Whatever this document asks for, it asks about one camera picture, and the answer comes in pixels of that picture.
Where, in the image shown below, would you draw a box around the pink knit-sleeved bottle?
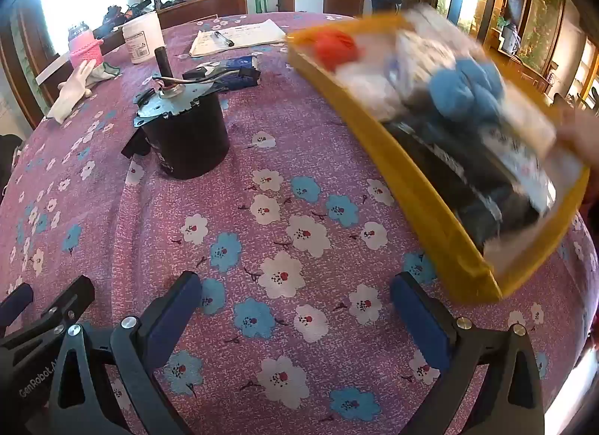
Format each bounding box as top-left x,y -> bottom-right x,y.
67,22 -> 104,68

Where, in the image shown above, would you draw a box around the blue cloth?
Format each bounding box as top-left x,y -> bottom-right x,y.
428,58 -> 506,124

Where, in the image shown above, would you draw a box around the grey thermos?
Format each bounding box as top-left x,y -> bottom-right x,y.
501,23 -> 521,57

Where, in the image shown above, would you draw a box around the blue tissue pack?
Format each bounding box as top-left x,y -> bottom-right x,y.
183,56 -> 261,89

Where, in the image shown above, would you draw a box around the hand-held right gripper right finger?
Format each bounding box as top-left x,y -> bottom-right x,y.
390,271 -> 547,435

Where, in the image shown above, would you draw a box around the black packet with white contents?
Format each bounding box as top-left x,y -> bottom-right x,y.
384,119 -> 544,249

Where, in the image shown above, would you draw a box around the white plastic bag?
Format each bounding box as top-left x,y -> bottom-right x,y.
393,7 -> 483,103

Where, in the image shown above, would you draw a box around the white plastic jar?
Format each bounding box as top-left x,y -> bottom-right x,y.
122,11 -> 164,65

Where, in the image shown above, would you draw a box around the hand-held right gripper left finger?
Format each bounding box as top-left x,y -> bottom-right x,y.
47,270 -> 203,435

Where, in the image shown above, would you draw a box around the yellow cardboard tray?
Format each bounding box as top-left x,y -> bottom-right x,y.
285,7 -> 591,302

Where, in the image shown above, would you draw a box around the black cylindrical motor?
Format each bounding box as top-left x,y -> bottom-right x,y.
122,46 -> 231,180

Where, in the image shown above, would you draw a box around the wooden cabinet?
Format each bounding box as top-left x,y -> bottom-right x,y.
487,28 -> 557,94

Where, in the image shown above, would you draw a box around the black bag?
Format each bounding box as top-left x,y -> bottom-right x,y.
0,134 -> 24,192

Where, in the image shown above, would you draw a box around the wooden sideboard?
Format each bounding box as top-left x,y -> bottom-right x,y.
94,0 -> 249,57

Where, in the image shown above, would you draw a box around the purple floral tablecloth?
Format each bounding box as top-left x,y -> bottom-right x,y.
0,11 -> 599,435

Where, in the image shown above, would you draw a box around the landscape painting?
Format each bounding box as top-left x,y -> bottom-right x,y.
519,0 -> 567,75

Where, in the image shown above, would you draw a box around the small orange-red object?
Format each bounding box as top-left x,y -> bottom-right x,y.
311,29 -> 363,72

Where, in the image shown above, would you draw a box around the white glove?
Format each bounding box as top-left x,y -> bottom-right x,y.
47,61 -> 122,124

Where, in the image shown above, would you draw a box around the white tissue pack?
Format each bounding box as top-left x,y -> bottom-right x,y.
337,61 -> 408,122

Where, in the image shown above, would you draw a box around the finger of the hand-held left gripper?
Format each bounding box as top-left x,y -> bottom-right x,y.
0,283 -> 34,327
0,275 -> 95,356

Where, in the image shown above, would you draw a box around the white paper sheets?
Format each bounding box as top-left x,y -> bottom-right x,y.
189,18 -> 287,59

